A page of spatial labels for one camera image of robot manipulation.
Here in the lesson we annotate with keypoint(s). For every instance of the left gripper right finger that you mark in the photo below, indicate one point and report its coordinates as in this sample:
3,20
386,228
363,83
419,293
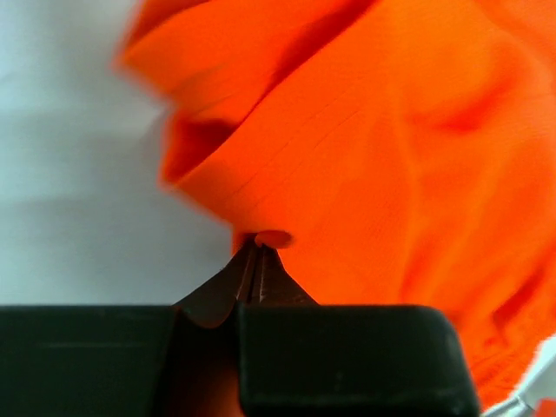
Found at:
298,358

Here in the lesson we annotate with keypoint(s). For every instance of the white plastic basket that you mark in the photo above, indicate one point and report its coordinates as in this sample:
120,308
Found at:
537,384

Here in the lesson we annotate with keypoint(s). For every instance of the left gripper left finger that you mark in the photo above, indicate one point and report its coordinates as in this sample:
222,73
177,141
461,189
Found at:
160,360

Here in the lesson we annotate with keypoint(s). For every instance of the orange shorts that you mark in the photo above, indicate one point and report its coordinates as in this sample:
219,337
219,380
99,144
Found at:
392,151

